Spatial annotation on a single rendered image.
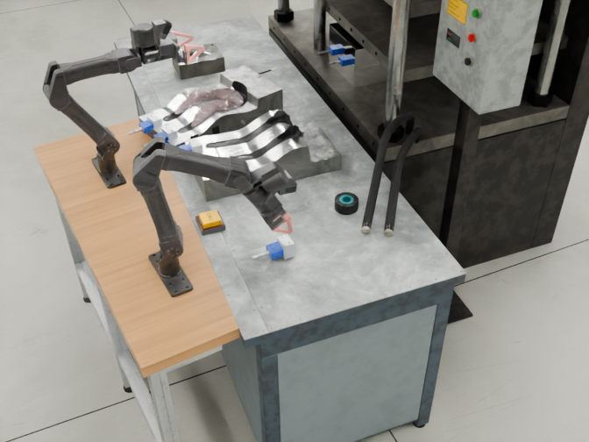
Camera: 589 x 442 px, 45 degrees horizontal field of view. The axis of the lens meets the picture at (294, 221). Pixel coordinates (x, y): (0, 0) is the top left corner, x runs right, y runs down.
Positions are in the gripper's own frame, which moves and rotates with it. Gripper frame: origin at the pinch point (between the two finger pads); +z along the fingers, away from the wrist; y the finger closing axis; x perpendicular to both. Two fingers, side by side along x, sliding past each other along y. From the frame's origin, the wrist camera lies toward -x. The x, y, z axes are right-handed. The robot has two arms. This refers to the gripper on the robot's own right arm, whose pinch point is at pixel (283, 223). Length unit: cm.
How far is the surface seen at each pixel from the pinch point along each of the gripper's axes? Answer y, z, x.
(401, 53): 42, 14, -67
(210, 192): 35.4, 1.8, 14.3
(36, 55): 345, 57, 79
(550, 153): 34, 102, -101
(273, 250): -0.7, 5.2, 8.0
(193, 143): 54, -5, 9
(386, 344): -27, 44, 0
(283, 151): 35.3, 8.1, -13.3
